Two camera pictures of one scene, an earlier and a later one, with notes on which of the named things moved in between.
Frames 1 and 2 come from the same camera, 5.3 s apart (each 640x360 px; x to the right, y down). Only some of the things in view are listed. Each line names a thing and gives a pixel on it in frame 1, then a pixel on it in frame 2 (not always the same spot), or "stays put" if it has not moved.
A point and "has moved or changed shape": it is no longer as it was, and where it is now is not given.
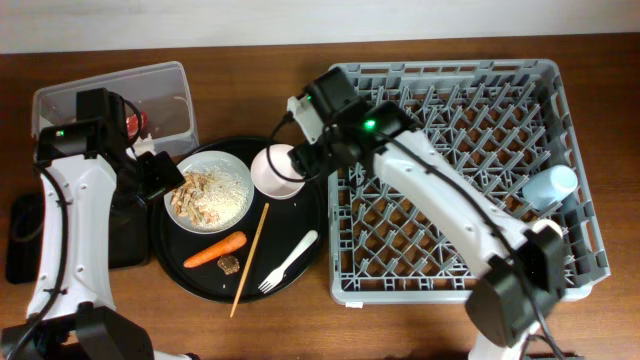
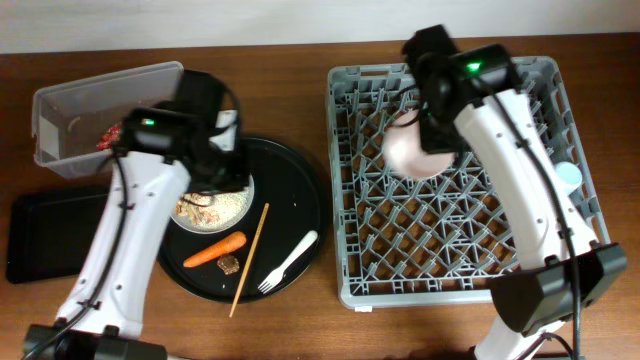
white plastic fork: (275, 277) stays put
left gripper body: (147, 181) -> (231, 173)
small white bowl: (267, 181) has moved or changed shape
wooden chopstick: (250, 261) stays put
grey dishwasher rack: (501, 121) stays put
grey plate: (217, 192) stays put
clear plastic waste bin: (160, 92) stays put
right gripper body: (322, 156) -> (436, 137)
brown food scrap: (229, 264) stays put
